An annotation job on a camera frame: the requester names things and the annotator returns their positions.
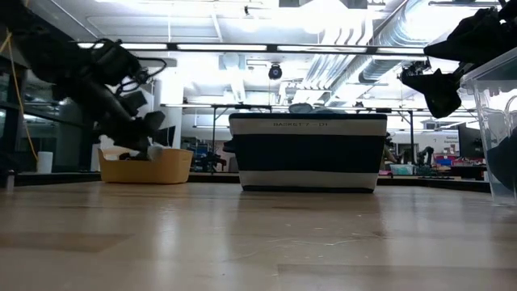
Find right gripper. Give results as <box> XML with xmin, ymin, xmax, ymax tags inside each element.
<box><xmin>400</xmin><ymin>0</ymin><xmax>517</xmax><ymax>120</ymax></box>

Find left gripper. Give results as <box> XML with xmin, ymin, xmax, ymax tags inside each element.
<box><xmin>86</xmin><ymin>82</ymin><xmax>166</xmax><ymax>162</ymax></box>

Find orange plastic bin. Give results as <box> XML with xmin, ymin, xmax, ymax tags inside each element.
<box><xmin>98</xmin><ymin>147</ymin><xmax>194</xmax><ymax>185</ymax></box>

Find clear plastic container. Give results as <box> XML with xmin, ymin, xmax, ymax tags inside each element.
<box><xmin>459</xmin><ymin>47</ymin><xmax>517</xmax><ymax>208</ymax></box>

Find light blue shirt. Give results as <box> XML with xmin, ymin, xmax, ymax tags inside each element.
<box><xmin>288</xmin><ymin>102</ymin><xmax>348</xmax><ymax>115</ymax></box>

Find small black monitor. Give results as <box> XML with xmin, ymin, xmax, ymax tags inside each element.
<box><xmin>155</xmin><ymin>125</ymin><xmax>177</xmax><ymax>149</ymax></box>

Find black track lights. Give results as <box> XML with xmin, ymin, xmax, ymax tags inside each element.
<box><xmin>397</xmin><ymin>59</ymin><xmax>432</xmax><ymax>78</ymax></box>

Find large black monitor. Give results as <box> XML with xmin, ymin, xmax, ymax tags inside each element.
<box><xmin>457</xmin><ymin>123</ymin><xmax>485</xmax><ymax>159</ymax></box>

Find white paper roll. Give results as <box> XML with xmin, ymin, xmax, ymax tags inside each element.
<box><xmin>36</xmin><ymin>151</ymin><xmax>54</xmax><ymax>175</ymax></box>

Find black background table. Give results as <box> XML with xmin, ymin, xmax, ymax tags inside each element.
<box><xmin>210</xmin><ymin>103</ymin><xmax>272</xmax><ymax>165</ymax></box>

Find person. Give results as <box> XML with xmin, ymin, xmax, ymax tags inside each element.
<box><xmin>380</xmin><ymin>131</ymin><xmax>400</xmax><ymax>171</ymax></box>

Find small metal cylinder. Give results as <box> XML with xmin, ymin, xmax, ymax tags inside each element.
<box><xmin>1</xmin><ymin>169</ymin><xmax>17</xmax><ymax>191</ymax></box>

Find navy fabric basket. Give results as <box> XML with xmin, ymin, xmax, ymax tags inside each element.
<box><xmin>222</xmin><ymin>112</ymin><xmax>388</xmax><ymax>194</ymax></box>

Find black overhead crossbar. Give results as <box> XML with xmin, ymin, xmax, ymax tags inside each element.
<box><xmin>76</xmin><ymin>41</ymin><xmax>427</xmax><ymax>57</ymax></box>

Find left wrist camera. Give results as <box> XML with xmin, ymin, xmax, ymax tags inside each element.
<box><xmin>120</xmin><ymin>91</ymin><xmax>149</xmax><ymax>116</ymax></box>

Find silver ventilation duct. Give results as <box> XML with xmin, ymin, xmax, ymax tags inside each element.
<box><xmin>357</xmin><ymin>7</ymin><xmax>449</xmax><ymax>85</ymax></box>

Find yellow cable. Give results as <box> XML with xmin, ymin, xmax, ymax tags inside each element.
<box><xmin>0</xmin><ymin>30</ymin><xmax>40</xmax><ymax>162</ymax></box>

